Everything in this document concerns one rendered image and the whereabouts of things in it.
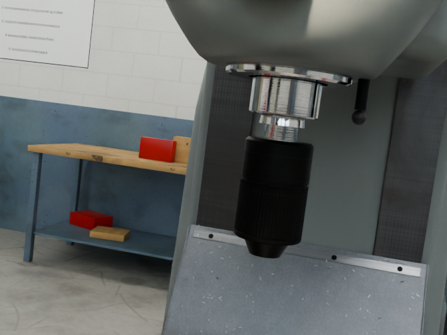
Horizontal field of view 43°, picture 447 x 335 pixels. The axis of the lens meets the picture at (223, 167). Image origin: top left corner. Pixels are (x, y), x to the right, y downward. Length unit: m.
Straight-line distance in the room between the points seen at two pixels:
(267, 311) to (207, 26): 0.49
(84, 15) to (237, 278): 4.59
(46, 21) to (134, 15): 0.82
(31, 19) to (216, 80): 4.75
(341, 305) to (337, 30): 0.50
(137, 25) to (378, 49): 4.72
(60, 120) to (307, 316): 4.62
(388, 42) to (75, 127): 4.90
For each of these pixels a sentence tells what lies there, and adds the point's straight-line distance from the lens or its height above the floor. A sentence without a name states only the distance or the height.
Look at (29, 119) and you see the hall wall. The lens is 5.41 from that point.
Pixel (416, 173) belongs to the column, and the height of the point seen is 1.23.
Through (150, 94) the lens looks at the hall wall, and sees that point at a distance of 4.92.
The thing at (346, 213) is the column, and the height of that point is 1.17.
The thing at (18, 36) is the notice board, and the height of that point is 1.74.
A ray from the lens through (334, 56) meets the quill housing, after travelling 0.33.
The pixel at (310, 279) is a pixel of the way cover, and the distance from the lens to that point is 0.76.
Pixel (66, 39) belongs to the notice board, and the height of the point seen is 1.76.
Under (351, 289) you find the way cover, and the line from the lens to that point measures 0.76.
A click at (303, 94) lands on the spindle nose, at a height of 1.30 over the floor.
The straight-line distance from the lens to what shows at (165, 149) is 4.24.
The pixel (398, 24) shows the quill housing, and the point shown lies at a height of 1.34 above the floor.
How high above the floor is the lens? 1.28
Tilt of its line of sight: 5 degrees down
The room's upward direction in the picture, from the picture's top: 7 degrees clockwise
